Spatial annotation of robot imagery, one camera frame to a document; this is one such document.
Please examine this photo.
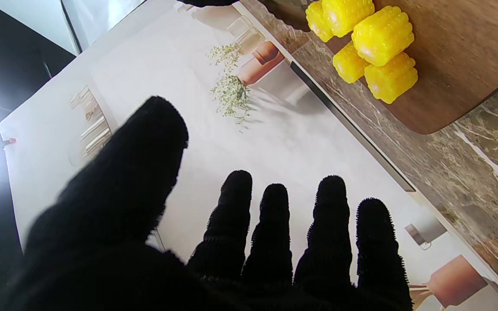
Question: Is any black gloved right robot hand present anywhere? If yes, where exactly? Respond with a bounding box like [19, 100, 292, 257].
[176, 0, 241, 7]

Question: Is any brown wooden cutting board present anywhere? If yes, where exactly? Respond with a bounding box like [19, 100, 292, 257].
[310, 0, 498, 135]

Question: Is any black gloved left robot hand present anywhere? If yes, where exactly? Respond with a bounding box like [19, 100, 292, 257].
[0, 96, 414, 311]

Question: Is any yellow corn chunk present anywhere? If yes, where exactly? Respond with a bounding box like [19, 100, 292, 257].
[322, 0, 375, 38]
[305, 1, 334, 43]
[351, 5, 415, 67]
[364, 52, 418, 105]
[332, 41, 370, 84]

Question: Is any printed kitchen scene backdrop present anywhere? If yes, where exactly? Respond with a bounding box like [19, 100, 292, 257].
[0, 0, 498, 311]

